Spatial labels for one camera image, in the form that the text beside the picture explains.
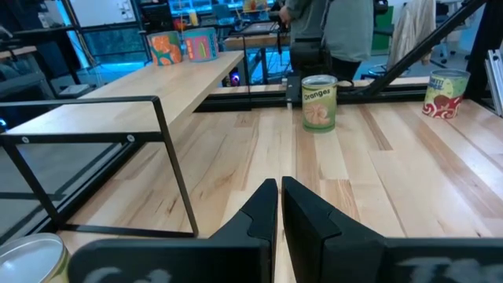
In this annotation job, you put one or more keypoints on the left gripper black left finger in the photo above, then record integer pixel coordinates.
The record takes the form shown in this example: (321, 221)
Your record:
(236, 255)

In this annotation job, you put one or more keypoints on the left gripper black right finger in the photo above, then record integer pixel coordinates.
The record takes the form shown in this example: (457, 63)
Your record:
(334, 255)

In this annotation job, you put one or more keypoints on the spaghetti sauce can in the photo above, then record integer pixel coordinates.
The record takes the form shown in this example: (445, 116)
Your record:
(444, 96)

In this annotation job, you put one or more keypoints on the mixed fruit can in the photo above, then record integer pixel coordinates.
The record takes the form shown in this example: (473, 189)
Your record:
(31, 259)

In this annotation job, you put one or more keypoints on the teal pink corn can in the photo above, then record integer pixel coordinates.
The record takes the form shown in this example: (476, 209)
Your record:
(201, 45)

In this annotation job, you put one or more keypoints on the orange picture box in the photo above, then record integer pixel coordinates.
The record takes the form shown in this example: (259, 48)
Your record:
(165, 49)

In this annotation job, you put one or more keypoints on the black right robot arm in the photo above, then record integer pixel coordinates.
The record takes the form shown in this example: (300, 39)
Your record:
(310, 59)

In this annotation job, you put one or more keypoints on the green Oranges can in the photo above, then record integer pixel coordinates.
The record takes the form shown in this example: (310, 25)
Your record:
(319, 106)

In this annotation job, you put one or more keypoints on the black computer tower purple light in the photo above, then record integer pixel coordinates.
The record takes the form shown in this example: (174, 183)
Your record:
(234, 78)

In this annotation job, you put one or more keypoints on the wooden workbench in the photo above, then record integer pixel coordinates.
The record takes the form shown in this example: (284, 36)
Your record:
(255, 41)

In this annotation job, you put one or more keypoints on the person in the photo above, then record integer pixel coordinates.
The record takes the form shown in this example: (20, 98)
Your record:
(346, 31)

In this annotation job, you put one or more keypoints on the green box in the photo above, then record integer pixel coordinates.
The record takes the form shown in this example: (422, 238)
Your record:
(383, 31)

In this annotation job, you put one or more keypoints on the silver aluminium extrusion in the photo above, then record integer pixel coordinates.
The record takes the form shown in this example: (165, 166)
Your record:
(496, 82)

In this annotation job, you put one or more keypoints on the beige cloth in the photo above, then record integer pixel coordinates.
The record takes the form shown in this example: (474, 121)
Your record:
(410, 27)

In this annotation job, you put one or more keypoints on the yellow bottle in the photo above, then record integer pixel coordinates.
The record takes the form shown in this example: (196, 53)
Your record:
(193, 17)

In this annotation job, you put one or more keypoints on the whiteboard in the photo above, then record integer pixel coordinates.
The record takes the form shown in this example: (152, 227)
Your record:
(98, 12)

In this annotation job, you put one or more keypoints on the black table edge rail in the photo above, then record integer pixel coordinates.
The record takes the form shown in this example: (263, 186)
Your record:
(255, 103)

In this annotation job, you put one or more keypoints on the wooden shelf black metal frame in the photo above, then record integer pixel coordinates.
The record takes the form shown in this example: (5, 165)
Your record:
(157, 90)

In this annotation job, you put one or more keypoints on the black diagonal frame strut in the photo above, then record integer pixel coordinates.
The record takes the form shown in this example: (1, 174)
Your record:
(424, 47)

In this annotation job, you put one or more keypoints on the black vertical frame post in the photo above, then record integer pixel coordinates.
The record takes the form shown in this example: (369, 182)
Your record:
(485, 47)

